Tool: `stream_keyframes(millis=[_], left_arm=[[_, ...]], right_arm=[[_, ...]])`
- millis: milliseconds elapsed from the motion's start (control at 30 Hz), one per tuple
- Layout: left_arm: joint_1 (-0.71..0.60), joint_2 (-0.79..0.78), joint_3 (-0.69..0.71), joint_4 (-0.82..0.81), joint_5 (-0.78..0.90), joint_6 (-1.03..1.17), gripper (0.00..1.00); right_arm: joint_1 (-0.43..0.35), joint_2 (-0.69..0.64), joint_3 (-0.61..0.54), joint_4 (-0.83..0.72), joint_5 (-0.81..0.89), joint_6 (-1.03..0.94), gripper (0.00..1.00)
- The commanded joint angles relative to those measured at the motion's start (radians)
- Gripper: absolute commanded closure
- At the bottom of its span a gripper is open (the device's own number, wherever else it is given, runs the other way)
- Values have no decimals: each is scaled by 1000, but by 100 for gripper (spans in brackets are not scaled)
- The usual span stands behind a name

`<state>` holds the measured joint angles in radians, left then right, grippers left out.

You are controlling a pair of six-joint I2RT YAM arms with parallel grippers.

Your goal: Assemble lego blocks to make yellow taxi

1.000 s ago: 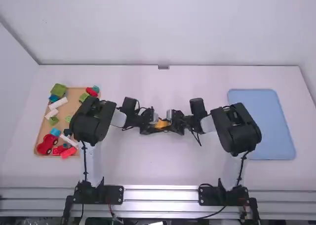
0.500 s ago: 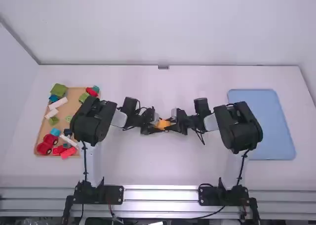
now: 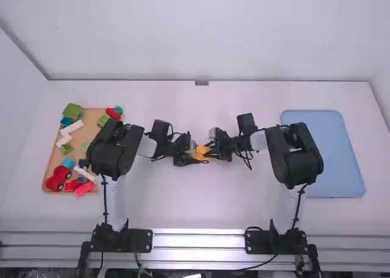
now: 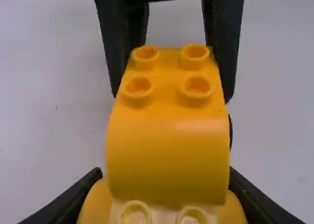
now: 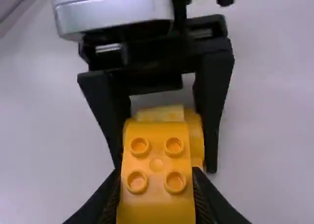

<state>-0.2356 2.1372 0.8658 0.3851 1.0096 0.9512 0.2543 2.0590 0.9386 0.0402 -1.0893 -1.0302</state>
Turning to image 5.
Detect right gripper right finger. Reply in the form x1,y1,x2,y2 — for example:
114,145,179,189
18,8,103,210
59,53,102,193
193,167,246,224

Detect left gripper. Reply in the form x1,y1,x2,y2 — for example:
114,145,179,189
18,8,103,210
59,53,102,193
77,0,236,174

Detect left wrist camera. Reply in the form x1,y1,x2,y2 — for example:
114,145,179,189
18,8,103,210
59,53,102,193
50,0,176,42

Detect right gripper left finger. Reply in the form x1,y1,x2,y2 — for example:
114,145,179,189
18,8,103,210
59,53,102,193
61,168,123,224

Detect silver rails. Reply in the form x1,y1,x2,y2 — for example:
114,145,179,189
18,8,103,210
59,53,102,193
0,0,50,38

